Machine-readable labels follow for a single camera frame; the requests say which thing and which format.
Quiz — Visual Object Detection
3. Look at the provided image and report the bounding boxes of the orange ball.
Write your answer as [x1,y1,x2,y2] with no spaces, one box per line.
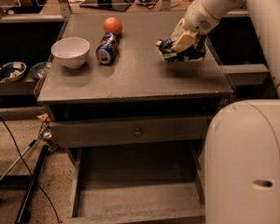
[103,17,122,35]

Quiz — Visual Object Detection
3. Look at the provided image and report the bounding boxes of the closed grey top drawer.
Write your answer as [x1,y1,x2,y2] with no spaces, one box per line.
[50,115,209,148]

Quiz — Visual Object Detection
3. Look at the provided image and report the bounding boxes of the small bowl with items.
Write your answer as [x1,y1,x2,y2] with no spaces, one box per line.
[0,62,27,82]

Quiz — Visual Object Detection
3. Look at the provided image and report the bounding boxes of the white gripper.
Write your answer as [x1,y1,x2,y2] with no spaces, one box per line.
[171,0,219,53]

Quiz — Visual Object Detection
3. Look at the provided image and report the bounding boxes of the grey wooden drawer cabinet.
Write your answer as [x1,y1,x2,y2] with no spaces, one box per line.
[34,10,234,224]

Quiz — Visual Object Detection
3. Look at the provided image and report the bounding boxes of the open grey middle drawer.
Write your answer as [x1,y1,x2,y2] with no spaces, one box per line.
[68,141,205,224]

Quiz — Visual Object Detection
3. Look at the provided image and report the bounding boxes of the dark blue small bowl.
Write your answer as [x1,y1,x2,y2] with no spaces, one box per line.
[29,62,50,80]

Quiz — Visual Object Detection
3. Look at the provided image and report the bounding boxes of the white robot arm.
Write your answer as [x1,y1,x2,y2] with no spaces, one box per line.
[173,0,280,224]

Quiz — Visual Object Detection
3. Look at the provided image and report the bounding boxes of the black cable on floor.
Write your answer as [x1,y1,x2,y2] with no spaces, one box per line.
[0,111,63,224]

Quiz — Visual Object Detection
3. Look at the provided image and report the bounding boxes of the blue chip bag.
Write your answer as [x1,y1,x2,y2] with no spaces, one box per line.
[156,35,206,63]

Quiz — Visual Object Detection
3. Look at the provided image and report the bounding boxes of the white bowl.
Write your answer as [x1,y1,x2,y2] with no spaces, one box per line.
[51,37,91,69]

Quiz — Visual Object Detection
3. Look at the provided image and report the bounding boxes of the blue soda can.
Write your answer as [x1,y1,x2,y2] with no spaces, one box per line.
[95,33,119,64]

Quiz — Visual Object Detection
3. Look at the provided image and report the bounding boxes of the black stand frame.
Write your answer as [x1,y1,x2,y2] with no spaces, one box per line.
[0,145,49,224]

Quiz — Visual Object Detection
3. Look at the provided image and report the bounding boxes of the black monitor stand base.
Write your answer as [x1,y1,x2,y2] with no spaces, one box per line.
[79,0,132,12]

